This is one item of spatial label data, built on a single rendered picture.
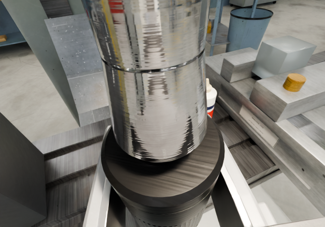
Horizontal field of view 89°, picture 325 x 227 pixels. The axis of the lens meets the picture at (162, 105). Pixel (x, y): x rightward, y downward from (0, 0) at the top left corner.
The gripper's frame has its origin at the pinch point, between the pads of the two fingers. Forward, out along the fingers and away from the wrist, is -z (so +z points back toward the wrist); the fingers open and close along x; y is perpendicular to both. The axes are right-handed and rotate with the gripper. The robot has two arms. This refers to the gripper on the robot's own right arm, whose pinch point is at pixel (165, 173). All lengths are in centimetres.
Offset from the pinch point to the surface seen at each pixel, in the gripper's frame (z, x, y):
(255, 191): -6.0, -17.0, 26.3
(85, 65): -40.9, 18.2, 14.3
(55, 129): -112, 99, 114
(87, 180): -9.1, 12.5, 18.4
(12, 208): -4.1, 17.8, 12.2
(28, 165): -10.3, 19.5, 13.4
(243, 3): -448, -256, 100
